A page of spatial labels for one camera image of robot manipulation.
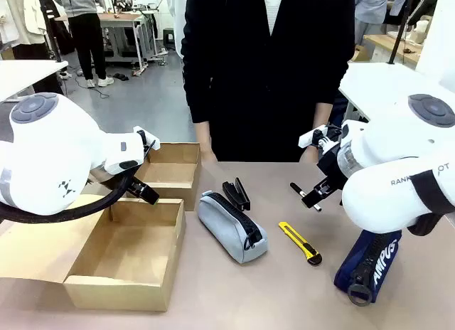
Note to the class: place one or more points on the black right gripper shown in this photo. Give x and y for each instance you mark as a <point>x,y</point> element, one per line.
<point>330,166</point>

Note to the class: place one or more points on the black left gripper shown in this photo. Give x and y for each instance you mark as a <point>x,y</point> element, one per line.
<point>133,185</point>

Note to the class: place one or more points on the black marker pen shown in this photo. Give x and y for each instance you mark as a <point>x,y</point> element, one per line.
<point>296,190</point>

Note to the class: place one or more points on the yellow utility knife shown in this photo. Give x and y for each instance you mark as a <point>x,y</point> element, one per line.
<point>298,243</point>

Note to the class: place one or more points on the black stapler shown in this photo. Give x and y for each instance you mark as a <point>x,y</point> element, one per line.
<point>237,195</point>

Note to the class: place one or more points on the grey campus pencil case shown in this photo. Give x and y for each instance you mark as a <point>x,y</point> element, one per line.
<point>227,227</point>

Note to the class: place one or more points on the navy campus pencil case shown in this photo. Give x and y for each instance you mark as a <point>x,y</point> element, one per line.
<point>369,266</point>

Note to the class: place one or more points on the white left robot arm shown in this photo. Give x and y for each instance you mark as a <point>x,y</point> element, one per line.
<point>46,155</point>

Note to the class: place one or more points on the person's left forearm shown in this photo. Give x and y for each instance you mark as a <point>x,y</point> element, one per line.
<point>321,113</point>

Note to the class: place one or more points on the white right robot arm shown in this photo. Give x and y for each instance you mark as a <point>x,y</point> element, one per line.
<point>387,166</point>

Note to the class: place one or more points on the person's right forearm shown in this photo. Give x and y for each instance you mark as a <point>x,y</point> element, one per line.
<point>203,136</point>

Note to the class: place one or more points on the open cardboard box with flap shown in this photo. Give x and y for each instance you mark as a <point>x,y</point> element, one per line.
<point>170,173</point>
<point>117,251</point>

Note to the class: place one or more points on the person's left hand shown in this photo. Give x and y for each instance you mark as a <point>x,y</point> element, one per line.
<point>308,155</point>

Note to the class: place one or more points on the person's right hand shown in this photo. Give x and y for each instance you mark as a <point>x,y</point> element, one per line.
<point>208,156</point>

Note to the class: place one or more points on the dark shoes on floor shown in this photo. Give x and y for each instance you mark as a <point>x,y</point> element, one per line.
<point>121,77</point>

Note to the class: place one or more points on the person in black jacket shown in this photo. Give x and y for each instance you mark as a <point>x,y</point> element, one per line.
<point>263,70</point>

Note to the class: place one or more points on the dark small stool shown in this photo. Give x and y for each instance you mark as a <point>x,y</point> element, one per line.
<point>168,35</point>

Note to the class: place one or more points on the background workbench with wooden top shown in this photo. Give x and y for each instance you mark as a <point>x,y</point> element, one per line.
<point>121,27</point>

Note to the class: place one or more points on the wooden background desk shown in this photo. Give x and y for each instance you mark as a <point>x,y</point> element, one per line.
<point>391,45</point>

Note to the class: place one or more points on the white side table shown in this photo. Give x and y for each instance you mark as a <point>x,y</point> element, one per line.
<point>25,75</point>

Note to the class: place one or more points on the person in grey hoodie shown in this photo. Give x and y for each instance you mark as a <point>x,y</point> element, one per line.
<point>85,31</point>

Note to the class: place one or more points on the black slanted pole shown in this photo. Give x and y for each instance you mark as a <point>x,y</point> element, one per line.
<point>400,27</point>

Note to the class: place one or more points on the black tripod pole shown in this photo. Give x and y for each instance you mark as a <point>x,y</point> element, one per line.
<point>49,27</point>

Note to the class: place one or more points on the person in light blue shirt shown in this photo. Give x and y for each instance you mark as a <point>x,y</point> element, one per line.
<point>377,6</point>

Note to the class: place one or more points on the person in white coat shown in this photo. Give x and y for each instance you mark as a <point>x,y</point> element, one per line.
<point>21,20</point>

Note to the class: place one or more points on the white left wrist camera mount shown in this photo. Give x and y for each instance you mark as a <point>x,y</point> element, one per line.
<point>149,143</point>

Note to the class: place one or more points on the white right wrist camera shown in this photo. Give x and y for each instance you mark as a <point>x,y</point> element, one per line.
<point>314,136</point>

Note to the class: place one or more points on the white table with grey frame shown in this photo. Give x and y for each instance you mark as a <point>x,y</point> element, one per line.
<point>373,84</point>

